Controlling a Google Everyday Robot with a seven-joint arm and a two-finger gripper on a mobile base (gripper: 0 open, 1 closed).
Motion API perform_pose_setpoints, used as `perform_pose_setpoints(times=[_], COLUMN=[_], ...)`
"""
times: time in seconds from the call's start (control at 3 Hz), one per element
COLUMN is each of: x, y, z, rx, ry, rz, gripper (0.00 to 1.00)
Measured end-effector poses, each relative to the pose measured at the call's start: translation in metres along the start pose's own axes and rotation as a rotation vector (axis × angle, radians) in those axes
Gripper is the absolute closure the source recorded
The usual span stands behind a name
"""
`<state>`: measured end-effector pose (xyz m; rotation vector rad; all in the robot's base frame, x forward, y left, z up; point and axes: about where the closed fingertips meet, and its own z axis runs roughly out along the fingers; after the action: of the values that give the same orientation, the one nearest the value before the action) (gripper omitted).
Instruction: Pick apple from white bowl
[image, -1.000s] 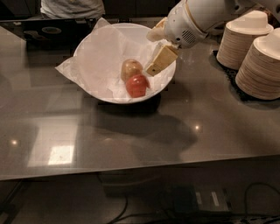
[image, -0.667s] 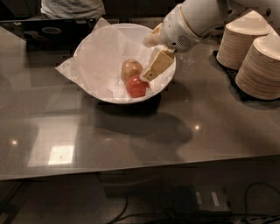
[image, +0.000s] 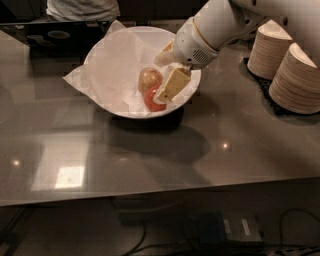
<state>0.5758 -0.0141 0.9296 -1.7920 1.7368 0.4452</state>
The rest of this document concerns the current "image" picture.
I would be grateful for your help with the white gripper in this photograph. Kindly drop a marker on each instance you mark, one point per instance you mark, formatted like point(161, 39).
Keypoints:
point(189, 46)

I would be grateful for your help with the yellow-brown apple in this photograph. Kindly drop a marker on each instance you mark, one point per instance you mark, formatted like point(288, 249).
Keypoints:
point(148, 78)

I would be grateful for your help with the red apple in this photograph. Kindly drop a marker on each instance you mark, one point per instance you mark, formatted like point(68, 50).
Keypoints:
point(149, 102)

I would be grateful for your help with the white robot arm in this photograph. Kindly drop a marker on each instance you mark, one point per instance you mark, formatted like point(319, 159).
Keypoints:
point(222, 21)

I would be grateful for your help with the white bowl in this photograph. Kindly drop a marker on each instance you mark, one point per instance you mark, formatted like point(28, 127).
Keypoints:
point(133, 36)

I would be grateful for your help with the white paper liner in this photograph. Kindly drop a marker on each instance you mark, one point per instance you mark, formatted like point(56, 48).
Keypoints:
point(113, 70)

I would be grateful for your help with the black tray under plates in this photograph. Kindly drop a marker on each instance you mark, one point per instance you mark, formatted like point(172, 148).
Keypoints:
point(264, 85)

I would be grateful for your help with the paper plate stack rear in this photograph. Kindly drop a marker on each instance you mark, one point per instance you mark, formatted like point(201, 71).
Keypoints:
point(270, 46)

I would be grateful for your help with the paper plate stack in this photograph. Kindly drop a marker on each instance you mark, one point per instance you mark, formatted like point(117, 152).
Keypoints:
point(296, 85)
point(270, 46)

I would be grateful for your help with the paper plate stack front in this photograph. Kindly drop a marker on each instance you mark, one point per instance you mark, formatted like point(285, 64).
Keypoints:
point(296, 85)

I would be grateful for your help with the person in grey shirt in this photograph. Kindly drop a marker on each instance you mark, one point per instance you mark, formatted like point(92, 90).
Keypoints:
point(83, 10)

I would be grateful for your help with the black box under table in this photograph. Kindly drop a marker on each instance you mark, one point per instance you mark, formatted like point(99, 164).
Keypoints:
point(229, 227)

